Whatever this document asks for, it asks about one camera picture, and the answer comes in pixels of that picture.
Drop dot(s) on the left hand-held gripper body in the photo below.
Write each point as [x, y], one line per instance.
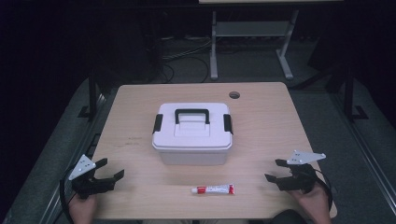
[90, 183]

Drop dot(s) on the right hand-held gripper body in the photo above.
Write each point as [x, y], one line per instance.
[300, 179]

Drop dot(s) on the red and white ointment tube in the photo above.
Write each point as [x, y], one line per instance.
[214, 188]

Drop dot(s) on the white plastic storage box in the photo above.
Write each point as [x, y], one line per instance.
[193, 157]

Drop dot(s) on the person's left hand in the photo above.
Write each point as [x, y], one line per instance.
[82, 210]

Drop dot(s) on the person's right hand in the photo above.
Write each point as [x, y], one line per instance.
[316, 205]

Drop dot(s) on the grey metal stand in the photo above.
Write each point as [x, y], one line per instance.
[250, 29]

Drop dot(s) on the aluminium frame rail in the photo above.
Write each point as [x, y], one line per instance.
[367, 149]
[77, 155]

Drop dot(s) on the black metal post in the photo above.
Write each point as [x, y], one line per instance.
[92, 93]
[348, 93]

